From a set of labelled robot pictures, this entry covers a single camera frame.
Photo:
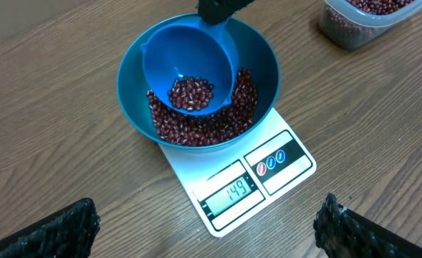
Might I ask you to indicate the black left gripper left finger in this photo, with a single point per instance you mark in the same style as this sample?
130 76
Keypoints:
69 232

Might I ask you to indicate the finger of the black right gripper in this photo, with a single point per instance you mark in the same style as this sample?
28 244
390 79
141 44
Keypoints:
216 11

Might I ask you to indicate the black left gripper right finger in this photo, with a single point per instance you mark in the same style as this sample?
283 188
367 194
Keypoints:
342 233

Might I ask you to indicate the blue plastic measuring scoop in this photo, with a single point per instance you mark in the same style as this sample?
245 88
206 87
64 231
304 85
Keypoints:
189 47

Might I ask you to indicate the white digital kitchen scale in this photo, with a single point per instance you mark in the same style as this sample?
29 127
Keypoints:
230 185

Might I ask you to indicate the teal metal bowl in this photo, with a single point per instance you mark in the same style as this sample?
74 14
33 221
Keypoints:
256 54

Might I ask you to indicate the red beans in bowl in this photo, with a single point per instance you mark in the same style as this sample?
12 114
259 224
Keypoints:
218 127

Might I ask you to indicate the red adzuki beans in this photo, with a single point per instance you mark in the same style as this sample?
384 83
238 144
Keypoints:
366 18

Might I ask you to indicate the clear plastic container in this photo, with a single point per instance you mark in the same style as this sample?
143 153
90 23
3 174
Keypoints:
344 40

